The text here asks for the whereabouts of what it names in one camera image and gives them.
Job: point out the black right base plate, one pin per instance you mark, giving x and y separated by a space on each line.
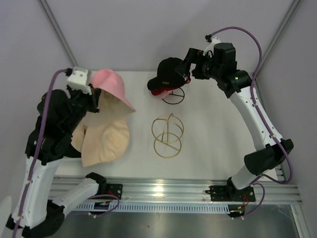
222 193

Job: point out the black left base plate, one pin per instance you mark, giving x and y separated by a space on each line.
113 189

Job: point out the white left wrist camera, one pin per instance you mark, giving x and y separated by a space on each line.
79 80

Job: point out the beige bucket hat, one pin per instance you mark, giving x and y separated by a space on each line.
101 144

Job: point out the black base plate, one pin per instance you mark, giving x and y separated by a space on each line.
222 193
113 189

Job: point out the red baseball cap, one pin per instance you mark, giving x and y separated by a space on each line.
161 93

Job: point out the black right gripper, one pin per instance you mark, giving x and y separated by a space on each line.
194 56

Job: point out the aluminium frame post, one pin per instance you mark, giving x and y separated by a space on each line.
286 20
52 20

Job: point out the right aluminium frame post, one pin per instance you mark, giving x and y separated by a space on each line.
286 20

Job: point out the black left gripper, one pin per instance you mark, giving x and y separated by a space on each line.
94 98

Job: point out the black wire hat stand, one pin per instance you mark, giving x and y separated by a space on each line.
174 97

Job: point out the pink bucket hat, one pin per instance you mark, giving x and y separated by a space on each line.
112 100

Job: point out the black sport baseball cap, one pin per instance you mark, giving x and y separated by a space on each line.
167 77

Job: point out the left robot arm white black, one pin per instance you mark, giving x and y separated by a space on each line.
60 111

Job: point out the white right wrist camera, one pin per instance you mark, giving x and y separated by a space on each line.
212 40

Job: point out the left aluminium frame post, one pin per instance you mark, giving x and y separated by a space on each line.
52 20

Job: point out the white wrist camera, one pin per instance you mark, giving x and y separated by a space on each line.
79 80
212 40

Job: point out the white slotted cable duct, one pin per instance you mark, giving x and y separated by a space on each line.
204 208

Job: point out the gold wire hat stand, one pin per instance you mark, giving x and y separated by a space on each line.
167 137

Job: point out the aluminium mounting rail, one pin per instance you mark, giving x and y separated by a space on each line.
149 190

